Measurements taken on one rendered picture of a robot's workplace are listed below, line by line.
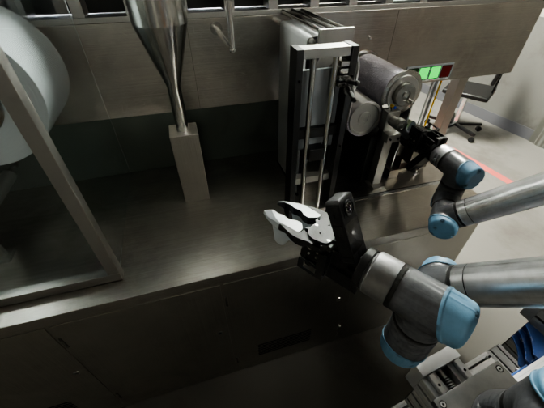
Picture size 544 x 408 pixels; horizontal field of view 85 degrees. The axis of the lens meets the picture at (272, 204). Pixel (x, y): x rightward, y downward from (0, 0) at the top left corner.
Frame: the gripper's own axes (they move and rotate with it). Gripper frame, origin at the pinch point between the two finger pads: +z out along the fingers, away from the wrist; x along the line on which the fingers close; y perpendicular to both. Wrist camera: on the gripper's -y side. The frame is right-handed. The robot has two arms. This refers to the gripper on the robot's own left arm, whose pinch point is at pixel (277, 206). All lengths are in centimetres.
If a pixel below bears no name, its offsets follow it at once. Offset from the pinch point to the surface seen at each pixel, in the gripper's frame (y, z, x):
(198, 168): 17, 47, 17
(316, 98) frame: -11.8, 14.9, 33.3
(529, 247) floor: 97, -77, 207
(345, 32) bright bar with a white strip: -27, 16, 43
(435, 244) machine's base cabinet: 41, -26, 73
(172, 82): -11, 50, 12
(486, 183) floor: 88, -36, 271
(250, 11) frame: -28, 55, 48
